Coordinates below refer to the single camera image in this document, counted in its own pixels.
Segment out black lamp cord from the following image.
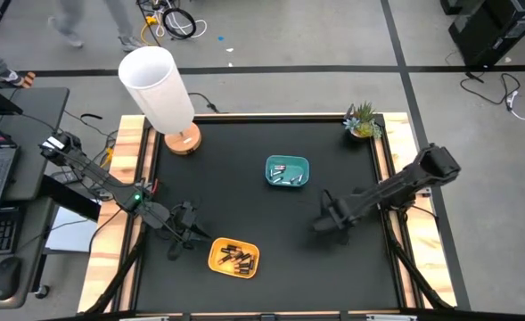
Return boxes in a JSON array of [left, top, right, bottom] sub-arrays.
[[188, 92, 221, 114]]

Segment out white board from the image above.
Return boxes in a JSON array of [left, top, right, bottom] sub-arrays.
[[44, 207, 101, 254]]

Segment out small potted succulent plant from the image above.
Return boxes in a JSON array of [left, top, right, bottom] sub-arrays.
[[342, 101, 383, 140]]

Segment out black computer tower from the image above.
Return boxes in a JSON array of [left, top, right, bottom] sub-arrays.
[[447, 0, 525, 69]]

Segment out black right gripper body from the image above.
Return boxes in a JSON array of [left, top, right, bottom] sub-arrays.
[[319, 191, 365, 232]]

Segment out black desk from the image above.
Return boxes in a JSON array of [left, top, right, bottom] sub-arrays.
[[0, 86, 70, 311]]

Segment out black flat panel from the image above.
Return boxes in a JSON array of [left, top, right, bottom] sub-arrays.
[[43, 176, 102, 222]]

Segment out long black floor cable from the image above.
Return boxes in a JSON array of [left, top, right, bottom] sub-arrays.
[[460, 72, 521, 107]]

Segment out teal plastic tray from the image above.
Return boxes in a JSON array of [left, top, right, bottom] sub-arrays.
[[265, 154, 310, 188]]

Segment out black computer mouse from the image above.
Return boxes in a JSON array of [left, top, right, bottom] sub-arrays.
[[0, 257, 23, 302]]

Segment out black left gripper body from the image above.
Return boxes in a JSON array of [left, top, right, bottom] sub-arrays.
[[168, 200, 200, 245]]

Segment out white floor cable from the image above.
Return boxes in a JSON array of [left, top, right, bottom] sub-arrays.
[[153, 12, 209, 39]]

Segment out yellow plastic tray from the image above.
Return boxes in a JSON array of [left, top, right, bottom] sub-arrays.
[[207, 236, 261, 280]]

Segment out coiled black cable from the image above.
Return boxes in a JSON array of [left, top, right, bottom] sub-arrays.
[[161, 7, 197, 40]]

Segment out black aluminium table frame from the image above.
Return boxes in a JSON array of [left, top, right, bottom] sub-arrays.
[[110, 111, 428, 321]]

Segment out white shade wooden table lamp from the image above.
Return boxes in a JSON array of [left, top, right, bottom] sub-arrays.
[[118, 45, 203, 156]]

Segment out yellow floor cable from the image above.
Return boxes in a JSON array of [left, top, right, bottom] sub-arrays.
[[140, 15, 159, 46]]

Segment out black table mat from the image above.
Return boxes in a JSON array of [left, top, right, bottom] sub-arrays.
[[135, 114, 401, 313]]

